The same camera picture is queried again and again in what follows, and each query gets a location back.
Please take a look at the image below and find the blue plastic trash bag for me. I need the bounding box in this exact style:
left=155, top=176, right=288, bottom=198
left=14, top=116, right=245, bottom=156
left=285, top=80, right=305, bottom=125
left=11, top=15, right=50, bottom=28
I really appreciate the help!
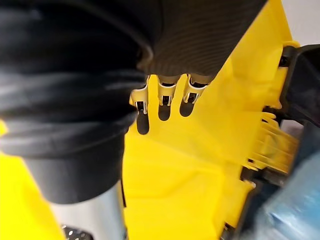
left=249, top=149, right=320, bottom=240

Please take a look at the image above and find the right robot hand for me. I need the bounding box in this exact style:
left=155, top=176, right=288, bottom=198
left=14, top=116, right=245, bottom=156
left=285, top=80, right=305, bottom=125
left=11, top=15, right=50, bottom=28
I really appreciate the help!
left=0, top=0, right=267, bottom=240

